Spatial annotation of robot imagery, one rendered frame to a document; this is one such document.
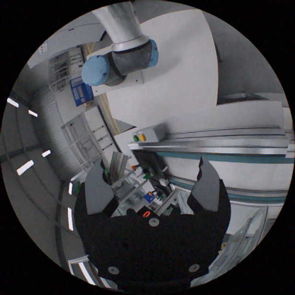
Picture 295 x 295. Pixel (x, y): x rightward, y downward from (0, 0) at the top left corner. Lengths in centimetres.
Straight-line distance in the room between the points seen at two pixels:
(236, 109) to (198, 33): 30
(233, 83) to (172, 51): 90
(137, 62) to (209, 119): 31
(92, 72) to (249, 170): 62
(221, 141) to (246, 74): 106
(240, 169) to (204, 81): 34
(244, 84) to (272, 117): 87
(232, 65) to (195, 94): 95
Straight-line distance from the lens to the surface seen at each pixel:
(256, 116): 38
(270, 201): 57
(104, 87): 57
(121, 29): 28
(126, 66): 32
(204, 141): 31
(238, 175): 43
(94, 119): 452
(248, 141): 30
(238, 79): 124
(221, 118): 38
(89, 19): 288
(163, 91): 45
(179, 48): 42
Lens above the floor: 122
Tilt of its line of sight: 29 degrees down
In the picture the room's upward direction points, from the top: 126 degrees counter-clockwise
